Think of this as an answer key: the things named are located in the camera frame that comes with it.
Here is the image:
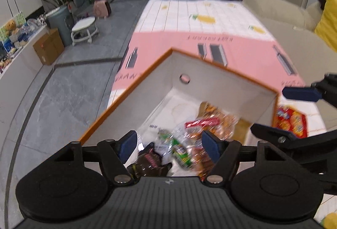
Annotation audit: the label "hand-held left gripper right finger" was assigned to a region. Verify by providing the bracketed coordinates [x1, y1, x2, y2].
[201, 131, 287, 184]

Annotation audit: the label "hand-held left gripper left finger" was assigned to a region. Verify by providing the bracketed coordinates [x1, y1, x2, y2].
[54, 130, 138, 184]

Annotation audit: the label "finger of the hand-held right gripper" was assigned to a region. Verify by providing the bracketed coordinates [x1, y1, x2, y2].
[250, 124, 337, 156]
[282, 74, 337, 108]

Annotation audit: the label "red cartoon snack packet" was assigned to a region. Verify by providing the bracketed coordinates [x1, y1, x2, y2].
[272, 105, 308, 138]

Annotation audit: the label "red spicy strip packet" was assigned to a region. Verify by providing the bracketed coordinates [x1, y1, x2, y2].
[184, 117, 220, 181]

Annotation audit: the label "black snack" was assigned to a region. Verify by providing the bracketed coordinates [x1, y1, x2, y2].
[126, 142, 173, 179]

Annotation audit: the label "clear packet of orange peanuts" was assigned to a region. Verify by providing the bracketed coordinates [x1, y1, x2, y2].
[199, 101, 239, 140]

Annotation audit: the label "long white snack packet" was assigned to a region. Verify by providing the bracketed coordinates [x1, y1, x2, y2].
[137, 122, 171, 150]

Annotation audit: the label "green sausage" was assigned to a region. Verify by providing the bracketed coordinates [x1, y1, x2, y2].
[171, 138, 193, 169]

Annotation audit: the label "tan vacuum packet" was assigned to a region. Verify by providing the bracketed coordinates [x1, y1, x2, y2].
[233, 118, 251, 146]

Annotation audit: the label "green snack packet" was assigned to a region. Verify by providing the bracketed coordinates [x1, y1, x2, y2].
[157, 128, 190, 158]

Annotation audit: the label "orange cardboard box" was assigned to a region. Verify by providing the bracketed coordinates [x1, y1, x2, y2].
[79, 47, 280, 164]

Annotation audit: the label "beige sofa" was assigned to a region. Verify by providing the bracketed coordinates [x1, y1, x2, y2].
[242, 0, 337, 114]

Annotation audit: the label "yellow cushion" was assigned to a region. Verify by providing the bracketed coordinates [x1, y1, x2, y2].
[314, 0, 337, 47]

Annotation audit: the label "printed checked tablecloth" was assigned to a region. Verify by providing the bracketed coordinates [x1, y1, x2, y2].
[107, 0, 337, 229]

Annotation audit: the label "white round stool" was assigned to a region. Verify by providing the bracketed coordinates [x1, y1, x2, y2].
[71, 18, 100, 46]

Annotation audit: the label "brown cardboard carton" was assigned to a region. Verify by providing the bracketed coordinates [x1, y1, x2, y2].
[33, 28, 65, 66]

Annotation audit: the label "white low cabinet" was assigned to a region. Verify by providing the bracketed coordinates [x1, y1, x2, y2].
[0, 25, 56, 93]

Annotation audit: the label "potted plant in grey pot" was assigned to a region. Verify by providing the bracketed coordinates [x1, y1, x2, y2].
[35, 0, 81, 47]

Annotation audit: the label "pink pig stool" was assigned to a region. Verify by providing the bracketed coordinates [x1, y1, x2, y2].
[93, 0, 111, 19]

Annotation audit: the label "clear glass ornaments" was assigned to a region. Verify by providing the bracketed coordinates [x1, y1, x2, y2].
[26, 15, 48, 29]

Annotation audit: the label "colourful picture card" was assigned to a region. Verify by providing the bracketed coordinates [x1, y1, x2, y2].
[0, 12, 28, 44]

